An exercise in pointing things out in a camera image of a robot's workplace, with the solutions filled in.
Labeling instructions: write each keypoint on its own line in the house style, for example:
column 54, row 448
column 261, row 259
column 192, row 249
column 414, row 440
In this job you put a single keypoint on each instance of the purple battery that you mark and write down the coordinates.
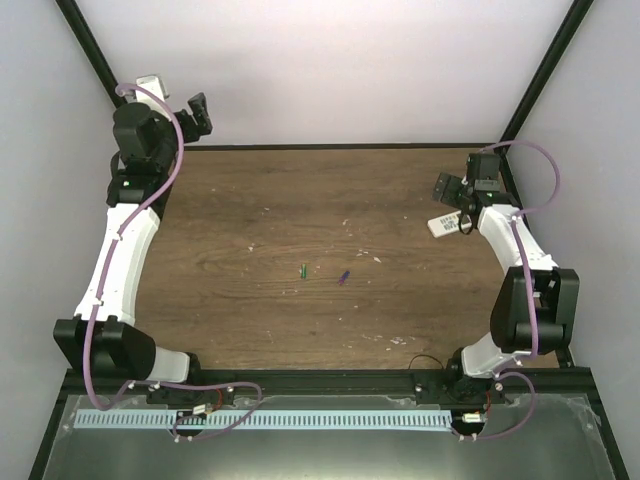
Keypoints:
column 344, row 277

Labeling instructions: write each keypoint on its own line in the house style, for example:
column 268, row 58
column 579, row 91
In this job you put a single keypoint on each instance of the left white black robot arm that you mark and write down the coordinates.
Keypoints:
column 101, row 339

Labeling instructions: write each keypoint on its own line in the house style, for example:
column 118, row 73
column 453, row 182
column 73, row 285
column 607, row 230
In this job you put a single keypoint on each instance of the grey metal front plate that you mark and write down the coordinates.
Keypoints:
column 522, row 436

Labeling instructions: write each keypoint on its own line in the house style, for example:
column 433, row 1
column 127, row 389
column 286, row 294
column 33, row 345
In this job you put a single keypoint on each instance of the black aluminium frame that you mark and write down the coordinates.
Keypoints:
column 570, row 24

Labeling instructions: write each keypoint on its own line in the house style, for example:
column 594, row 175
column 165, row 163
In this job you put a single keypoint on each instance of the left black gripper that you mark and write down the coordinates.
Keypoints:
column 189, row 133

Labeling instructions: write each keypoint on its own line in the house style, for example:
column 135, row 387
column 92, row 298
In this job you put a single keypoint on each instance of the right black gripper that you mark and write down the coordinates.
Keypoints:
column 450, row 194

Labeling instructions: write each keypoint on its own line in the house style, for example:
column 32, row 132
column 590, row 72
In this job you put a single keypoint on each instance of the black front mounting rail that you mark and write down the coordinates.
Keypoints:
column 429, row 385

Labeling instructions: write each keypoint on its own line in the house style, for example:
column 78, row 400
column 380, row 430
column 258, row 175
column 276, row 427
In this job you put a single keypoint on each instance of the light blue slotted cable duct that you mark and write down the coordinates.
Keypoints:
column 141, row 419

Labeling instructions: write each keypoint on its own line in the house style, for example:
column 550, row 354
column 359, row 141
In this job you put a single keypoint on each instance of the white remote control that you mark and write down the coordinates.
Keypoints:
column 448, row 224

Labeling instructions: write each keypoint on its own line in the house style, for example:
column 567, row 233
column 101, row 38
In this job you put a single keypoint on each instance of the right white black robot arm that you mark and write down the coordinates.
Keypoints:
column 534, row 311

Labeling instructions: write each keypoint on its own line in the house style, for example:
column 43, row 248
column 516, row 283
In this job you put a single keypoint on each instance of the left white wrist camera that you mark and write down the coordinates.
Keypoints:
column 154, row 84

